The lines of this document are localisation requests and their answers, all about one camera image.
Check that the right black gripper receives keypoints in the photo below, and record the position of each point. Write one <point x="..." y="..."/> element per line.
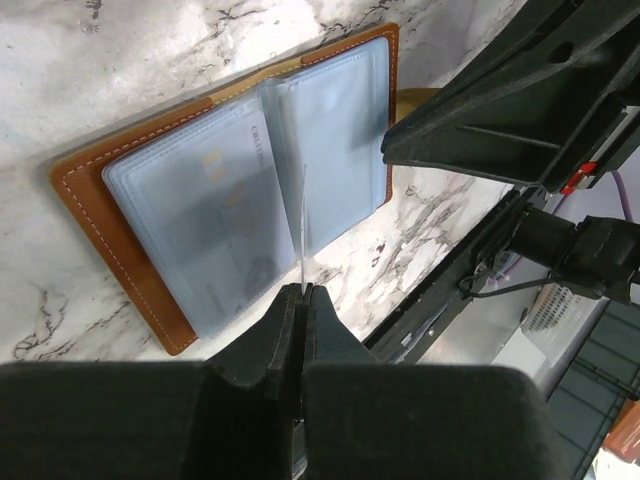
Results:
<point x="552" y="99"/>

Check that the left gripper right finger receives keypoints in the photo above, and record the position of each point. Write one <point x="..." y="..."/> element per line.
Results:
<point x="366" y="419"/>

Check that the brown leather card holder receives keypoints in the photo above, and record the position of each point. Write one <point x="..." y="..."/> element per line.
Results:
<point x="196" y="209"/>

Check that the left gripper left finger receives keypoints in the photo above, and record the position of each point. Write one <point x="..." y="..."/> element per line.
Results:
<point x="229" y="417"/>

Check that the grey credit card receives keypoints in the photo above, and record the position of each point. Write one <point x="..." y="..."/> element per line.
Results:
<point x="302" y="231"/>

